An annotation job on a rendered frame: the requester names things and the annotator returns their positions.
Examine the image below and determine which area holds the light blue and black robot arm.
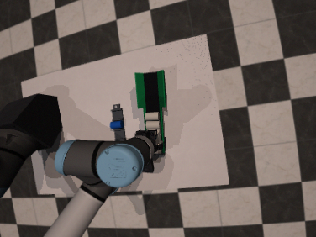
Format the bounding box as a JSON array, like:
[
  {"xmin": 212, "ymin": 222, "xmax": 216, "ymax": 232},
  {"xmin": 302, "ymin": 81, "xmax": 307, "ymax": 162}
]
[{"xmin": 0, "ymin": 129, "xmax": 154, "ymax": 237}]

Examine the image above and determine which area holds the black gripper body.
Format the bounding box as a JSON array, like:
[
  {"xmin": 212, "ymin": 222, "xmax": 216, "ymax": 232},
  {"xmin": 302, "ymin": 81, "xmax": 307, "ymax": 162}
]
[{"xmin": 135, "ymin": 129, "xmax": 157, "ymax": 153}]

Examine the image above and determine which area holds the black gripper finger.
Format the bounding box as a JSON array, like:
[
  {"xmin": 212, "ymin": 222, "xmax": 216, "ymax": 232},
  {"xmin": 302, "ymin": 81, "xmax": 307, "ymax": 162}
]
[{"xmin": 155, "ymin": 133, "xmax": 163, "ymax": 150}]

